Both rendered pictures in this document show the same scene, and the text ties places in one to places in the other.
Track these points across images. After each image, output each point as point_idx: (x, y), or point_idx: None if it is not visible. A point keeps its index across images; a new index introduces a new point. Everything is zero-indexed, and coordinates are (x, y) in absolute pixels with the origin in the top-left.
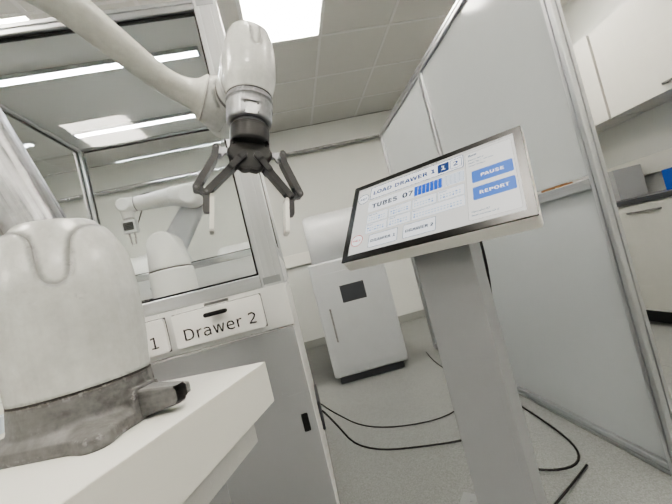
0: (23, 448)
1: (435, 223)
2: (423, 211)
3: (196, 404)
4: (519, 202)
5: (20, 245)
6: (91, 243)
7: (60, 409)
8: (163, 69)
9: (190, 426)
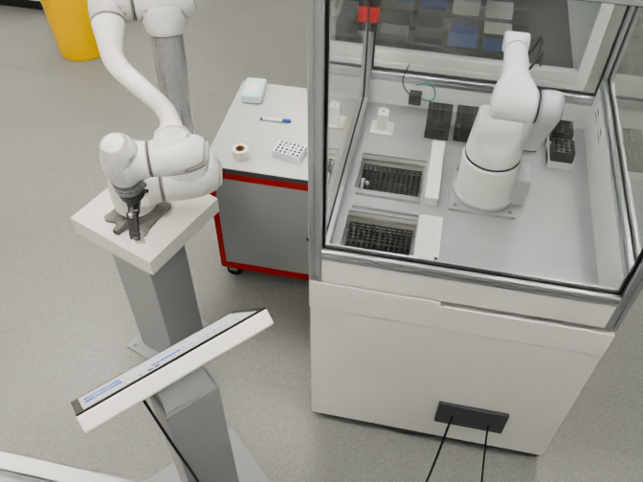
0: None
1: (149, 360)
2: (164, 354)
3: (115, 239)
4: (82, 397)
5: None
6: None
7: None
8: (153, 110)
9: (106, 240)
